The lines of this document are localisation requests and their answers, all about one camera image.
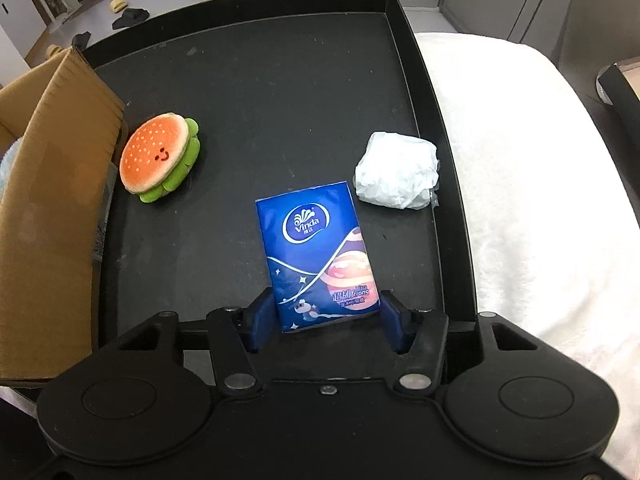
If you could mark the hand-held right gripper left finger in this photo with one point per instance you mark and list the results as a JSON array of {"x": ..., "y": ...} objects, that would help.
[{"x": 262, "y": 320}]

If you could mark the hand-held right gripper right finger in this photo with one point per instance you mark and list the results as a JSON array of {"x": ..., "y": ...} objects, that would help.
[{"x": 395, "y": 322}]

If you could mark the blue tissue packet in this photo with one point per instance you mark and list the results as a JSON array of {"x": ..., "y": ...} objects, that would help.
[{"x": 315, "y": 255}]

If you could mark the black plastic tray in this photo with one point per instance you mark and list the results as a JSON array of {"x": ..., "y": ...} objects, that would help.
[{"x": 280, "y": 100}]

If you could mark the brown cardboard box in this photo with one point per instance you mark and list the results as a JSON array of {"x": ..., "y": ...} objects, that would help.
[{"x": 50, "y": 210}]

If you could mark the grey furry plush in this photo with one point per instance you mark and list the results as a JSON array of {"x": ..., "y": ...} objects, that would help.
[{"x": 6, "y": 170}]

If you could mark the white wrapped packet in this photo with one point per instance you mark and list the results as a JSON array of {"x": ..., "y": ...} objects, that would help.
[{"x": 395, "y": 170}]

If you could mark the white fluffy blanket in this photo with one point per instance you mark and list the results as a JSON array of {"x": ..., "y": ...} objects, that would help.
[{"x": 540, "y": 235}]

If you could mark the burger plush toy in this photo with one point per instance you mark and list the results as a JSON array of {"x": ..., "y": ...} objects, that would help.
[{"x": 157, "y": 152}]

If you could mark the black slipper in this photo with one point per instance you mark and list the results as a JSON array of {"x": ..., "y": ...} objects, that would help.
[
  {"x": 81, "y": 39},
  {"x": 130, "y": 18}
]

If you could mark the yellow slipper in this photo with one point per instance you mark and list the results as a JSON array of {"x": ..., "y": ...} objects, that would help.
[
  {"x": 116, "y": 4},
  {"x": 55, "y": 50}
]

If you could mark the grey chair back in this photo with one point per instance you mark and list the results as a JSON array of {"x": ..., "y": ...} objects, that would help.
[{"x": 600, "y": 10}]

